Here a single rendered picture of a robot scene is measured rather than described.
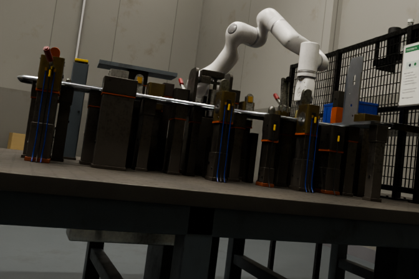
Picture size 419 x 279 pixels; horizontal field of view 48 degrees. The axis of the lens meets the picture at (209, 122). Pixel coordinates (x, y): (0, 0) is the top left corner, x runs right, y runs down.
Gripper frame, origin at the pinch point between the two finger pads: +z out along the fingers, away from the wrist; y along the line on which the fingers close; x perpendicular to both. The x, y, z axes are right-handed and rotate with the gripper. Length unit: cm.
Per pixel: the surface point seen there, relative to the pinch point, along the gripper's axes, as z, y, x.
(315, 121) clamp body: 5.2, 20.9, -5.0
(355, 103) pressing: -8.6, -0.3, 26.5
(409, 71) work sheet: -28, 0, 54
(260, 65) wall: -124, -473, 172
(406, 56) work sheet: -36, -3, 54
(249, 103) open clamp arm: -3.3, -19.7, -17.7
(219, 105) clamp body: 4.1, 15.5, -43.7
